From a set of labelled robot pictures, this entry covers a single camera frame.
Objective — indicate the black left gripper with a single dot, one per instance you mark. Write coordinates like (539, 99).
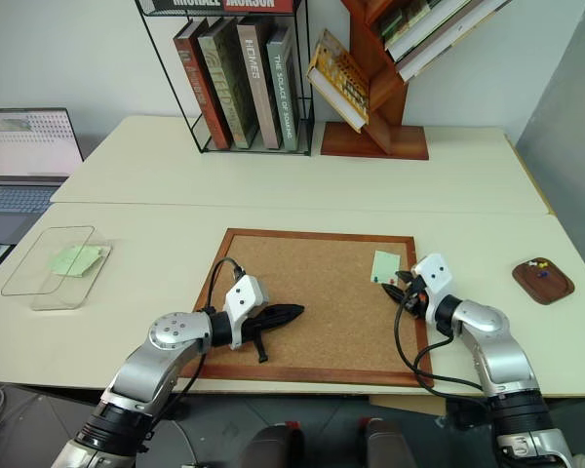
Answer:
(254, 327)

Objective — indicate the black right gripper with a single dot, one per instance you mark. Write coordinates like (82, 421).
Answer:
(415, 295)

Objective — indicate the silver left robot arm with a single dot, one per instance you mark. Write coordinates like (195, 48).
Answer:
(170, 336)

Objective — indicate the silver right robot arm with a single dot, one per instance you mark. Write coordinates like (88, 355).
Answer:
(497, 351)

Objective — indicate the light green paper note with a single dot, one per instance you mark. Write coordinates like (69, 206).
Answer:
(385, 265)

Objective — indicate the dark wooden tray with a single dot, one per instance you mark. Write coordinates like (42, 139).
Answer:
(556, 290)

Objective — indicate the clear plastic box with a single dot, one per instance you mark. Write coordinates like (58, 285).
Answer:
(29, 287)

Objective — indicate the wood framed cork board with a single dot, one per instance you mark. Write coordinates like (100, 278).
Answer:
(322, 292)

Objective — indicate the dark rounded shape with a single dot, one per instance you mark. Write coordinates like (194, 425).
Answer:
(273, 446)
(387, 443)

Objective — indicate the brown cardboard piece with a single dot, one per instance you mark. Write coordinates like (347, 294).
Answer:
(404, 404)

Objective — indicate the blue pushpin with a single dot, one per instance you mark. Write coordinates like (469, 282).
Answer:
(542, 274)

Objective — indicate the wooden tree shaped bookshelf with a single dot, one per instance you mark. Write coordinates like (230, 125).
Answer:
(385, 97)

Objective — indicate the light green notes pile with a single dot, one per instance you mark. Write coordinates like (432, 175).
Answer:
(75, 261)

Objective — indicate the grey green Solace book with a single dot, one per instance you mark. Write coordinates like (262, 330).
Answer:
(283, 97)

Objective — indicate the yellow patterned book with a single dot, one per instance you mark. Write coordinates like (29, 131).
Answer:
(339, 68)

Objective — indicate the brown cover white book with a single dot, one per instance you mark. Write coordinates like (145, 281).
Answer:
(448, 51)

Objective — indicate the brown HOMES book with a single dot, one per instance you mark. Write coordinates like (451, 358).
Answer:
(256, 83)

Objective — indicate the green patterned book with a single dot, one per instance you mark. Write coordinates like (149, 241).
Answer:
(226, 88)

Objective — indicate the red hardcover book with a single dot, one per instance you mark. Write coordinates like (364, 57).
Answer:
(200, 88)

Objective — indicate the large white book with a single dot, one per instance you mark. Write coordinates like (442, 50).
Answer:
(443, 29)

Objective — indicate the green spine book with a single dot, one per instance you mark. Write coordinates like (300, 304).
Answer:
(402, 19)

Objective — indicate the grey open laptop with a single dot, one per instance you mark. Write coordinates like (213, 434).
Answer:
(24, 146)

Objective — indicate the black red Jackson book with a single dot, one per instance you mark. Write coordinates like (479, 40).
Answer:
(253, 4)

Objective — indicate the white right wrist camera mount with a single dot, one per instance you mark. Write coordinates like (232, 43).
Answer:
(436, 273)

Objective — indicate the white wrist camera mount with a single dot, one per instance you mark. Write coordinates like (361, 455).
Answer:
(246, 292)
(436, 273)

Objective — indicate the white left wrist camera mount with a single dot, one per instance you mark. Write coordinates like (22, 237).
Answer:
(246, 292)

